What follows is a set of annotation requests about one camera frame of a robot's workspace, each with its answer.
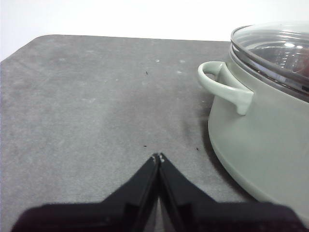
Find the glass lid with green knob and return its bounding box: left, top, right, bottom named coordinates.
left=230, top=20, right=309, bottom=95

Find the pale green electric steamer pot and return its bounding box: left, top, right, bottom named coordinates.
left=197, top=61, right=309, bottom=204

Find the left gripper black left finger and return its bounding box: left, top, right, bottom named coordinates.
left=11, top=153, right=160, bottom=232

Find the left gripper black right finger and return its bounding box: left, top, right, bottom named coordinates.
left=158, top=152, right=307, bottom=232

